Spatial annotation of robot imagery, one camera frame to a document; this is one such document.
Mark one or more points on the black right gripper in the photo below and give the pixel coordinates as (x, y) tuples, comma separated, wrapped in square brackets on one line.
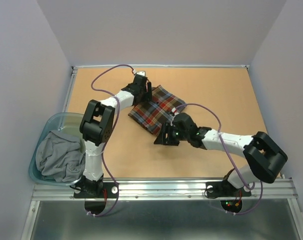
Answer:
[(167, 127)]

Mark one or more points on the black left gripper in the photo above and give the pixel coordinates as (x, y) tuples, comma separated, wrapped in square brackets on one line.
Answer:
[(148, 95)]

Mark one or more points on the red blue plaid flannel shirt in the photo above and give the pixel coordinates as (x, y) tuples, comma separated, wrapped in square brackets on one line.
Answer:
[(152, 114)]

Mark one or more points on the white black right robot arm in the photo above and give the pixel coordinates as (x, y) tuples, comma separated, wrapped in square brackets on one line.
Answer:
[(265, 159)]

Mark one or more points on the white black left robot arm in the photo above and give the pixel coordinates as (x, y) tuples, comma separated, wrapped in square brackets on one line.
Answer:
[(96, 128)]

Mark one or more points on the grey crumpled shirt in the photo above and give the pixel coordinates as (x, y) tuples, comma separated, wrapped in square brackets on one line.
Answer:
[(60, 157)]

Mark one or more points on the clear blue plastic bin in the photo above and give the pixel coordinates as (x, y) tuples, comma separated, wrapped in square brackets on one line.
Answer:
[(65, 123)]

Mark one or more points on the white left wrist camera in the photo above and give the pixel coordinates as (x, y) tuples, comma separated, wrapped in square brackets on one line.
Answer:
[(141, 73)]

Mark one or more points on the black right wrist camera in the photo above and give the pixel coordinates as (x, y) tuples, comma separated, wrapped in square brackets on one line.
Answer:
[(184, 122)]

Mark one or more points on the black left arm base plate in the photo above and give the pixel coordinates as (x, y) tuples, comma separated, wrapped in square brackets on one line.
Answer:
[(109, 191)]

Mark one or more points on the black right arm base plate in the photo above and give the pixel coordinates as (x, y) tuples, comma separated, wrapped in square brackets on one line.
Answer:
[(220, 189)]

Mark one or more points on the aluminium back table rail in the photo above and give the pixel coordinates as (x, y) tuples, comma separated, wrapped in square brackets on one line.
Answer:
[(136, 66)]

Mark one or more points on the aluminium table rail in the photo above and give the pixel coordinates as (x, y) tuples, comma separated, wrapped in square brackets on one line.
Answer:
[(164, 189), (136, 66)]

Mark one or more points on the aluminium front table rail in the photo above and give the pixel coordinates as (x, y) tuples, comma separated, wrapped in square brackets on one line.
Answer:
[(164, 189)]

